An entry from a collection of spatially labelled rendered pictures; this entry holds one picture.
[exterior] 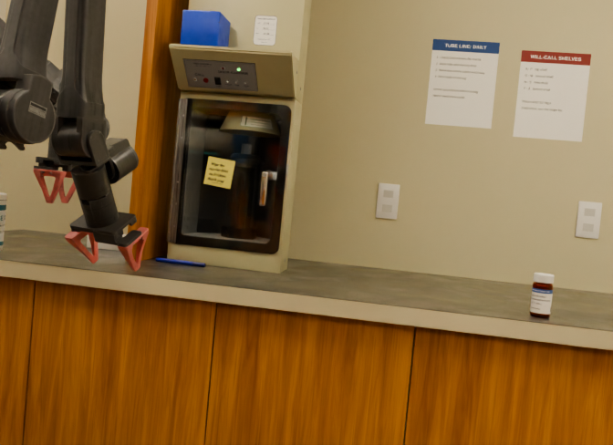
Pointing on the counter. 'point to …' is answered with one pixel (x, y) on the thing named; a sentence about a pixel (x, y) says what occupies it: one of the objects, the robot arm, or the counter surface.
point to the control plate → (208, 68)
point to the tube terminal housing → (287, 40)
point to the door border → (177, 170)
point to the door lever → (264, 186)
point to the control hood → (275, 60)
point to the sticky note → (219, 172)
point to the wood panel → (157, 117)
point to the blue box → (204, 28)
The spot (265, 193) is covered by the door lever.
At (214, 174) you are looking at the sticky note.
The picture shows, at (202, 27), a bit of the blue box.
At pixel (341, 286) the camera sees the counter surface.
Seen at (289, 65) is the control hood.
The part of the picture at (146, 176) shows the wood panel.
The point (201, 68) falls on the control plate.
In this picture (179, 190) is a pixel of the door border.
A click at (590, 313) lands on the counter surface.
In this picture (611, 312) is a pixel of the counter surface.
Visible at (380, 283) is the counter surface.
